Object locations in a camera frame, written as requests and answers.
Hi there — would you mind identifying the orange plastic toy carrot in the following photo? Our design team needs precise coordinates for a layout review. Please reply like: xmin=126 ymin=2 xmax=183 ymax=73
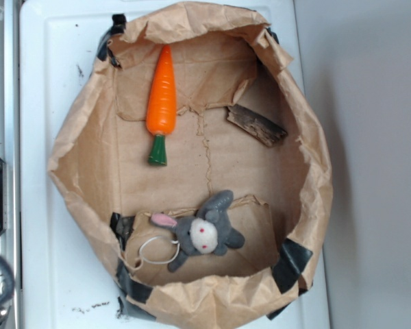
xmin=145 ymin=45 xmax=177 ymax=166

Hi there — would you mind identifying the brown paper bag tray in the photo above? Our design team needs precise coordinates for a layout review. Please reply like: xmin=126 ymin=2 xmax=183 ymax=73
xmin=48 ymin=1 xmax=333 ymax=328

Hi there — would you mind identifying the grey plush bunny toy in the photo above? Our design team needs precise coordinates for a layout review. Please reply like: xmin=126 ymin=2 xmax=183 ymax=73
xmin=151 ymin=190 xmax=245 ymax=273

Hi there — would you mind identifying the dark wood bark piece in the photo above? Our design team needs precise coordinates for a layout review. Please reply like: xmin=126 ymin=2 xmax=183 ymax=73
xmin=226 ymin=104 xmax=288 ymax=147

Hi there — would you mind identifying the white plastic tray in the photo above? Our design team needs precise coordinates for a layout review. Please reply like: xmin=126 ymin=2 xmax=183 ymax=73
xmin=17 ymin=0 xmax=332 ymax=329

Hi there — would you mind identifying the white elastic loop string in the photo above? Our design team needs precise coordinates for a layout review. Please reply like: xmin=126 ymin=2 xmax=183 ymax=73
xmin=134 ymin=235 xmax=181 ymax=269

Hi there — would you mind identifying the grey cable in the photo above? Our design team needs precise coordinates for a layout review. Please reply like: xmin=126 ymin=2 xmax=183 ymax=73
xmin=0 ymin=247 xmax=15 ymax=310

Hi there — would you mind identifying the silver metal rail frame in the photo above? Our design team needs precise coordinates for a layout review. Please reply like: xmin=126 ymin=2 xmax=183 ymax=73
xmin=0 ymin=1 xmax=23 ymax=328

